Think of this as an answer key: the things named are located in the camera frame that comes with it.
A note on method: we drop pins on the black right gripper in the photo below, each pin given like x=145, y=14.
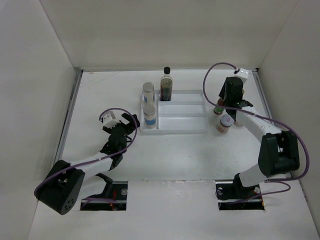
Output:
x=222, y=93

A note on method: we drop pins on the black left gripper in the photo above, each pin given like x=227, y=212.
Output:
x=127, y=126

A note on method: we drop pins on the spice jar silver lid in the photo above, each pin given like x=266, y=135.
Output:
x=148, y=93
x=149, y=116

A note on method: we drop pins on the red chili sauce bottle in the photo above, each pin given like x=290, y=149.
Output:
x=218, y=109

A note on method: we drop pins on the small jar red label front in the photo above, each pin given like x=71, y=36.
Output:
x=226, y=121

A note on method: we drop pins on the small jar red label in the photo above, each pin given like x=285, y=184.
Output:
x=237, y=123
x=226, y=121

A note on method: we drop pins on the small jar red label back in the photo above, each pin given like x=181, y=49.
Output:
x=237, y=123

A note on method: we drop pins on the tall dark soy sauce bottle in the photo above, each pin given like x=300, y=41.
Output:
x=166, y=85

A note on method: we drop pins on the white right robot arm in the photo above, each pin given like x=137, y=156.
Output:
x=278, y=153

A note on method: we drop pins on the white divided organizer tray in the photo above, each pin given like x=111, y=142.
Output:
x=185, y=114

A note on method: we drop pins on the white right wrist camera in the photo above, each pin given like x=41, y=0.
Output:
x=242, y=73

